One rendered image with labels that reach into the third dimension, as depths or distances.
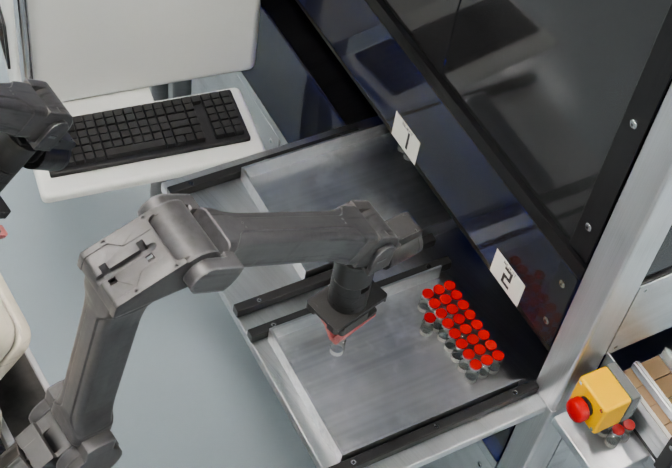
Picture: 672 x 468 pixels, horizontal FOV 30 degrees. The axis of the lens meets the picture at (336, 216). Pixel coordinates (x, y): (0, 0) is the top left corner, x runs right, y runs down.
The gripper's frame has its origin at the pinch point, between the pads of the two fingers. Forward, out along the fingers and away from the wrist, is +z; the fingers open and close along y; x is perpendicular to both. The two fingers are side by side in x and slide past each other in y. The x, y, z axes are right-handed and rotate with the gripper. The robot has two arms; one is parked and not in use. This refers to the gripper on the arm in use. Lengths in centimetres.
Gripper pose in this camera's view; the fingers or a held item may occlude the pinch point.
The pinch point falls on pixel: (339, 334)
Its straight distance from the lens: 184.9
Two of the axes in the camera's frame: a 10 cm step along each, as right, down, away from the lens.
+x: -6.7, -6.2, 4.1
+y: 7.3, -4.6, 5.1
